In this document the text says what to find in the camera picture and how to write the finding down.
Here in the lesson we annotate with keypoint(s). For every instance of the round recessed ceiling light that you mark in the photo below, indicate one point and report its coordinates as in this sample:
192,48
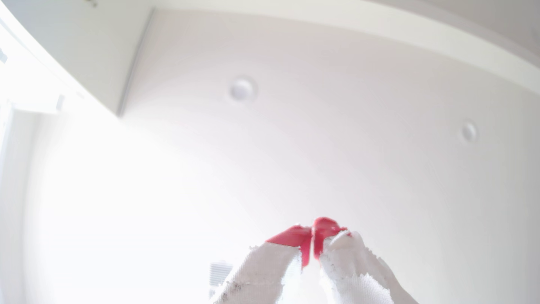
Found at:
468,131
242,88

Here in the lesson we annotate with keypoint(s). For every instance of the white slatted air vent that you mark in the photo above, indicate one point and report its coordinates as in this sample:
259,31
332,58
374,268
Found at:
219,272

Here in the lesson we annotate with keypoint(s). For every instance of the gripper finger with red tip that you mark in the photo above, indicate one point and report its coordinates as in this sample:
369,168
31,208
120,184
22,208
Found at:
354,270
261,270

